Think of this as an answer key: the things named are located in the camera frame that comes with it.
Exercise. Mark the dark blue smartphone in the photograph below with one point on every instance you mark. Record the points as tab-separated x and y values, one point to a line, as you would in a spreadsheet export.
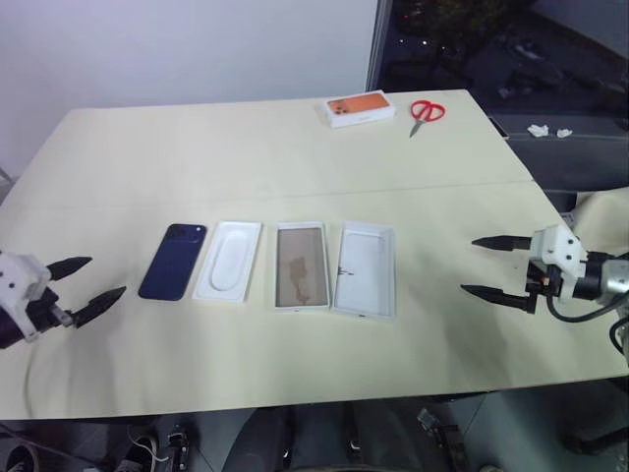
172	260

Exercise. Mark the small crumpled white tissue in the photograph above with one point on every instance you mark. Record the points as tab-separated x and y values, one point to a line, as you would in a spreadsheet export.
564	133

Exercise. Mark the white box with orange phone print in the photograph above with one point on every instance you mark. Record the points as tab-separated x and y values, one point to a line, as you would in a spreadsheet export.
361	109

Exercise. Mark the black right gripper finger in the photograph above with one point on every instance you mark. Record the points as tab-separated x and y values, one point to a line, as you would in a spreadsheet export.
506	243
501	295

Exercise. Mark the white phone tray insert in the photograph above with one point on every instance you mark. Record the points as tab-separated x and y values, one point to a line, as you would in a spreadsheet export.
228	260

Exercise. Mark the grey side desk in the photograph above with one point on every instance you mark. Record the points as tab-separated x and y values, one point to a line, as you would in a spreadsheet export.
580	157

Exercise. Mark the black stand leg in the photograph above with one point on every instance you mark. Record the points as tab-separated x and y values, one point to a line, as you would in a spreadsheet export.
5	174

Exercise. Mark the black metal bracket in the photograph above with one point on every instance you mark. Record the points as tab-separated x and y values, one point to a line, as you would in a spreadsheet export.
442	437

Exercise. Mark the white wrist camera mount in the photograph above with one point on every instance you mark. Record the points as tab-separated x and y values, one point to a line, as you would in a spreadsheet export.
19	275
557	246

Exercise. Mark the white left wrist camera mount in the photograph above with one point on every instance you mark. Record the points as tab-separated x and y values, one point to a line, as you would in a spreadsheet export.
19	275

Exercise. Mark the large crumpled white tissue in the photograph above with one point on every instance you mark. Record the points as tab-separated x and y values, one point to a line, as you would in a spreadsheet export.
538	130

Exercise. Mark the grey window frame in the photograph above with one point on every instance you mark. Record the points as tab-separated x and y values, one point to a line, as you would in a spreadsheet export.
377	44

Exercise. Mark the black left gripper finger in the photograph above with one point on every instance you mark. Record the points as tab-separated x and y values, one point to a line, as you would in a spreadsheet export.
96	307
66	267

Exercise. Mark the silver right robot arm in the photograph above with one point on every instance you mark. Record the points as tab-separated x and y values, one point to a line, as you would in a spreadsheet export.
609	280

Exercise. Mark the white box lid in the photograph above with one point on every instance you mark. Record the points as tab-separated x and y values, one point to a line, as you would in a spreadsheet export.
364	268

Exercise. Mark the small black device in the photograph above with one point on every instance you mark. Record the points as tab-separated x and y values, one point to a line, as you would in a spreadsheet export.
178	445

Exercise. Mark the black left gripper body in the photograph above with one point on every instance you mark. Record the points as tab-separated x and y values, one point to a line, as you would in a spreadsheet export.
46	314

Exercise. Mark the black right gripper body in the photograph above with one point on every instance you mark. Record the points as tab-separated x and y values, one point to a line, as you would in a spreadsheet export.
540	282

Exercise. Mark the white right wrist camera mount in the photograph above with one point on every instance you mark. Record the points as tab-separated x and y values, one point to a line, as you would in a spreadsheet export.
557	246

